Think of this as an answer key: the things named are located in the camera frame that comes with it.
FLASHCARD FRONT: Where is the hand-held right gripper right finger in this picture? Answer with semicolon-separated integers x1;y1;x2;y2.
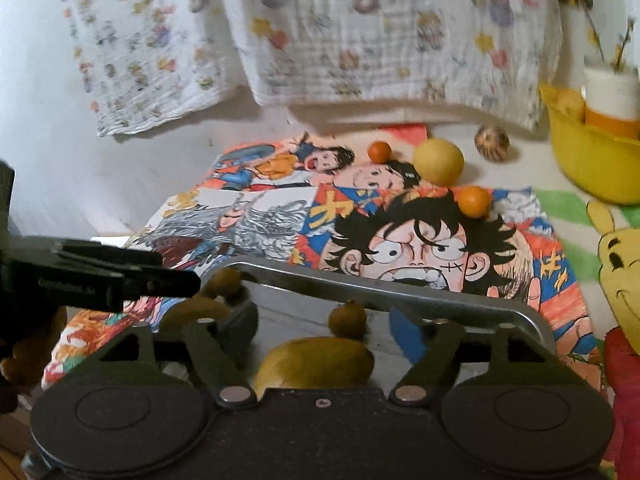
389;307;557;406

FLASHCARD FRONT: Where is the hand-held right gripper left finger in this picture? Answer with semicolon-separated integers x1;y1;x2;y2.
95;302;259;406

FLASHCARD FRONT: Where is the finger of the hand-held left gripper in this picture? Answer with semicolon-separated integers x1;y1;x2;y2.
52;241;164;272
120;266;202;302

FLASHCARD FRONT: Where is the large striped pepino melon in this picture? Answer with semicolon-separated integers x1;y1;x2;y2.
160;297;227;332

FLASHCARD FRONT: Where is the olive brown kiwi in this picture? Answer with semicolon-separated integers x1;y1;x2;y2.
205;267;247;307

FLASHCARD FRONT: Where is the small brown kiwi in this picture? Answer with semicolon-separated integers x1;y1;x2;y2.
327;300;369;339

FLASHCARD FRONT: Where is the metal baking tray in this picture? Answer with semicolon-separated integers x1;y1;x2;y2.
200;255;557;396

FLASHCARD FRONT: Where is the green pear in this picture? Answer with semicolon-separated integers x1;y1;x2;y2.
251;337;376;397

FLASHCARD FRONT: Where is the yellow pear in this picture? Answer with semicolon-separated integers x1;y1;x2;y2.
412;138;466;187

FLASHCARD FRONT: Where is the small striped pepino melon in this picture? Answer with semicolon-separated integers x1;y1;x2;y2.
474;126;511;163

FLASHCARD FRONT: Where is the person's left hand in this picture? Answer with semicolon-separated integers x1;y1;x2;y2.
0;305;68;413

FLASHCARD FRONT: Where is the colourful cartoon table cover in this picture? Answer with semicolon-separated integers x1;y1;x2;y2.
42;300;168;392

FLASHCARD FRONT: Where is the cartoon children drawing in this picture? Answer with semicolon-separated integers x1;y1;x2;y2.
204;122;432;195

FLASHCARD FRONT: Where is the Winnie the Pooh cloth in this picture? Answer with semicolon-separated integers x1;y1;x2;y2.
530;187;640;480

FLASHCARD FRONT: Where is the yellow plastic bowl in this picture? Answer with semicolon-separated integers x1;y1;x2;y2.
539;84;640;206

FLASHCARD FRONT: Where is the yellow fruit in bowl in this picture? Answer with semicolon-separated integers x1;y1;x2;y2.
555;89;587;122

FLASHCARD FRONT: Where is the printed white blanket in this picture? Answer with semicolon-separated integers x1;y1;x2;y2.
55;0;564;139

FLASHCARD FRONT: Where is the white and orange jar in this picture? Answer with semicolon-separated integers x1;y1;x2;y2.
582;66;640;139

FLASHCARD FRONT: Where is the thin budding twig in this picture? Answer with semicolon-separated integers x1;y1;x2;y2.
580;4;635;73

